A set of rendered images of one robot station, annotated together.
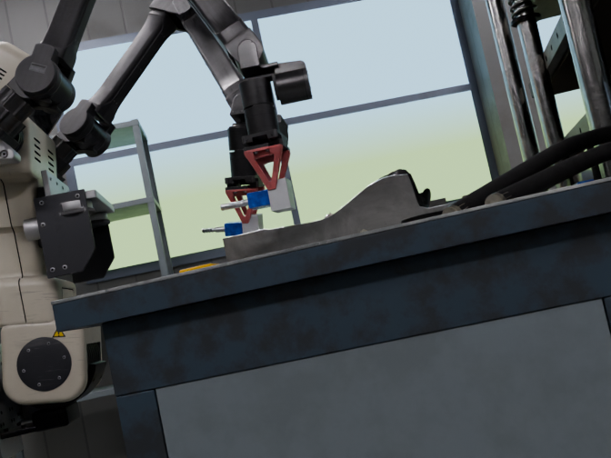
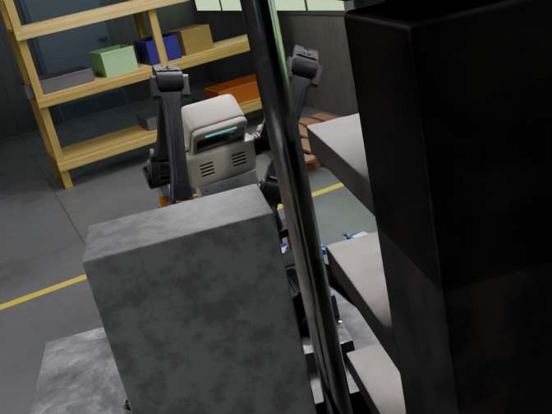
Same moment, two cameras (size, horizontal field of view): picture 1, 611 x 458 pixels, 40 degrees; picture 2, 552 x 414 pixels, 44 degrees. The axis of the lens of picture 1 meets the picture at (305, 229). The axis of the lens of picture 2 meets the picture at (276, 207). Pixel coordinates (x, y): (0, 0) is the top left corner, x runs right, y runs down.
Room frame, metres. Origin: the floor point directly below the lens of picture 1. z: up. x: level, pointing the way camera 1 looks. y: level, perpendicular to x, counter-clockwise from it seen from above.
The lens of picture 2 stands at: (1.29, -1.82, 1.85)
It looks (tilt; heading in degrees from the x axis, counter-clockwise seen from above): 21 degrees down; 75
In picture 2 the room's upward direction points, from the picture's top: 12 degrees counter-clockwise
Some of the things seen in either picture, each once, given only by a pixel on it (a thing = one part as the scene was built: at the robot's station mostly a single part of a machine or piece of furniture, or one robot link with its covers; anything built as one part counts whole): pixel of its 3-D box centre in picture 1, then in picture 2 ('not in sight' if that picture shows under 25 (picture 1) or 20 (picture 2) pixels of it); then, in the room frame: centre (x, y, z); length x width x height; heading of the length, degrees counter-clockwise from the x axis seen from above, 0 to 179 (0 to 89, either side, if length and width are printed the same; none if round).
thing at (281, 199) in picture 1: (255, 200); not in sight; (1.51, 0.08, 0.93); 0.13 x 0.05 x 0.05; 81
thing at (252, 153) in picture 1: (268, 164); not in sight; (1.49, 0.04, 0.99); 0.07 x 0.07 x 0.09; 81
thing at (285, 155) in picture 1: (271, 166); not in sight; (1.52, 0.04, 0.99); 0.07 x 0.07 x 0.09; 81
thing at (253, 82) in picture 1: (259, 94); not in sight; (1.51, 0.03, 1.12); 0.07 x 0.06 x 0.07; 86
